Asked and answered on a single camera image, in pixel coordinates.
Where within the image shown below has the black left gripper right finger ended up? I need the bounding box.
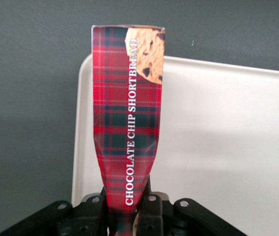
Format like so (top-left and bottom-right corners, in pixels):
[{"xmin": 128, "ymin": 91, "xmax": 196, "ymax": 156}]
[{"xmin": 135, "ymin": 178, "xmax": 176, "ymax": 236}]

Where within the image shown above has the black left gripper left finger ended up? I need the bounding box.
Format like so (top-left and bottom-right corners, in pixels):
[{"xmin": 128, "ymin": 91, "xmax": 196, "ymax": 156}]
[{"xmin": 58, "ymin": 187, "xmax": 111, "ymax": 236}]

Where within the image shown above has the red tartan shortbread cookie box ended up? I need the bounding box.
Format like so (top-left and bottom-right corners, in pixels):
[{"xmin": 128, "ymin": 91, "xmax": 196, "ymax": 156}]
[{"xmin": 91, "ymin": 24, "xmax": 166, "ymax": 236}]

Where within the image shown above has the white plastic tray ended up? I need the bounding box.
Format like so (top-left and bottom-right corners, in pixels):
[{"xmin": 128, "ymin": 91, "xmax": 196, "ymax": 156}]
[{"xmin": 71, "ymin": 54, "xmax": 279, "ymax": 236}]

